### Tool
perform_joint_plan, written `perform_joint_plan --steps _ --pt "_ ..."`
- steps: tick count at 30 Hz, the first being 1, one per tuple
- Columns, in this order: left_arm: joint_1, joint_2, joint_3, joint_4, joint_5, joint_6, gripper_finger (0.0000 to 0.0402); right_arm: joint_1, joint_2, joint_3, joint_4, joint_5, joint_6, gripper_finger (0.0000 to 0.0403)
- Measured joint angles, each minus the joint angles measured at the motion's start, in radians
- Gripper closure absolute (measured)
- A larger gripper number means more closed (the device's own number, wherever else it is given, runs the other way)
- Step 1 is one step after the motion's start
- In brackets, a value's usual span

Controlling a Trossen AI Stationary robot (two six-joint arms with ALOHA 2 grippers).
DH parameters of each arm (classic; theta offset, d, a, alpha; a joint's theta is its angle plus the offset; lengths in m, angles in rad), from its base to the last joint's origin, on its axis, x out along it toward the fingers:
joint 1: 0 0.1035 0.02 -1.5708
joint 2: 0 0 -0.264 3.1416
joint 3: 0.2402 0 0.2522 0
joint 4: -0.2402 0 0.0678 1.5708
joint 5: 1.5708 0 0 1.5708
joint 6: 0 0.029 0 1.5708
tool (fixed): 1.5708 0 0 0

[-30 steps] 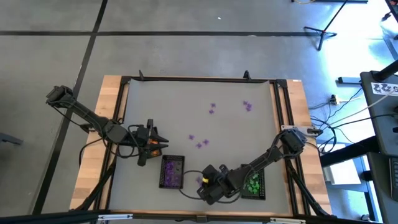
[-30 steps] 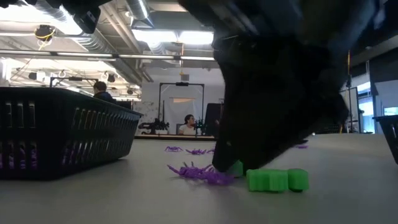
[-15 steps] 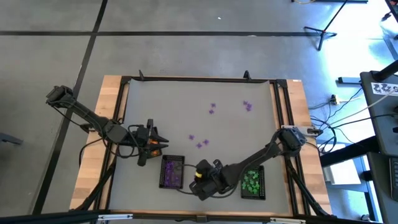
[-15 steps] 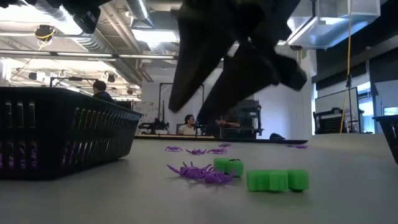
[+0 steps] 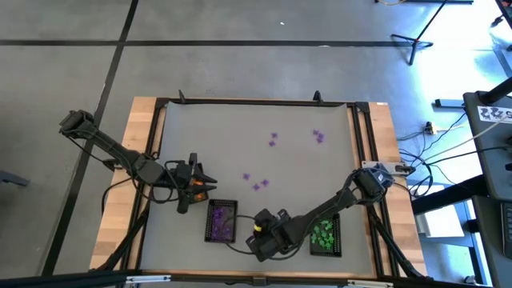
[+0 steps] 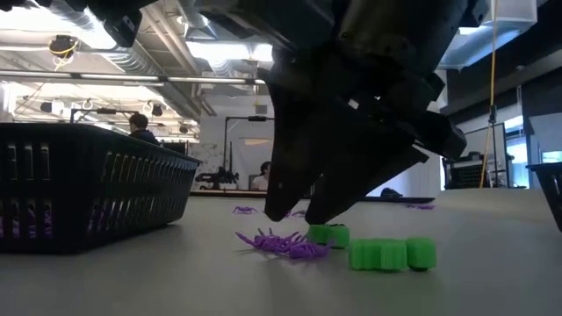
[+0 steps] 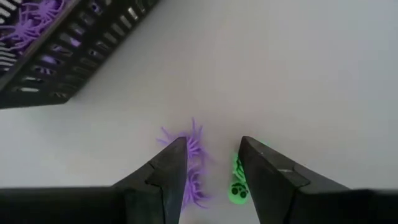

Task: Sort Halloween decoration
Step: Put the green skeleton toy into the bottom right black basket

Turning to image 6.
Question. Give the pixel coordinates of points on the black table frame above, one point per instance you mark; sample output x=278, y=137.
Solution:
x=395, y=199

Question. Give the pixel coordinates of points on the small black dome object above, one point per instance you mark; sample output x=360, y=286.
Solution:
x=390, y=192

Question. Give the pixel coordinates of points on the silver round ventilation duct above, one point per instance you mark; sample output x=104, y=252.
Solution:
x=131, y=57

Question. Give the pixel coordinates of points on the black background robot arm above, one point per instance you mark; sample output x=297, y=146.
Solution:
x=217, y=177

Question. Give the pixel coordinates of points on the black partition panel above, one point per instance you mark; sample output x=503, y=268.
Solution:
x=175, y=148

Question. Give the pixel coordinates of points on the black rig frame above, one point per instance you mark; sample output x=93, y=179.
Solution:
x=225, y=149

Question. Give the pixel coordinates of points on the black ceiling device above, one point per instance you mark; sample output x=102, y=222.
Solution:
x=62, y=46

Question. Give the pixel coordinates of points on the green skeleton figure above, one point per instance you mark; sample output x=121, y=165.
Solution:
x=329, y=234
x=382, y=254

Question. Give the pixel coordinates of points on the black tripod stand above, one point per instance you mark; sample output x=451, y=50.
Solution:
x=492, y=145

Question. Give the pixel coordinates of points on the white board panel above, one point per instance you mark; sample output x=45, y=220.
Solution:
x=483, y=140

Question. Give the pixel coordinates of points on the person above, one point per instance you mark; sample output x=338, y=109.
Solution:
x=139, y=125
x=262, y=180

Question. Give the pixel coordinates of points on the long white light bar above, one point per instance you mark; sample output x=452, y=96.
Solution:
x=118, y=76

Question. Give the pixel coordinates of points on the black plastic basket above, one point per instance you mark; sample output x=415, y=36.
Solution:
x=551, y=188
x=88, y=188

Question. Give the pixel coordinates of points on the gray wall vent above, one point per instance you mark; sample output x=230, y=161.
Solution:
x=260, y=109

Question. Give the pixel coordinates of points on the purple plastic spider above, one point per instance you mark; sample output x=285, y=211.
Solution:
x=422, y=207
x=268, y=242
x=243, y=210
x=429, y=206
x=307, y=251
x=299, y=213
x=412, y=206

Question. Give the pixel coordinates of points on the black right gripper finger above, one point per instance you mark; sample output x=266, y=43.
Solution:
x=294, y=153
x=360, y=167

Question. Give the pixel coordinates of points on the black crate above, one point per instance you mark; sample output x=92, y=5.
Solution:
x=465, y=175

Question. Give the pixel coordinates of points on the white curtain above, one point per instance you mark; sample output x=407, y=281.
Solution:
x=250, y=158

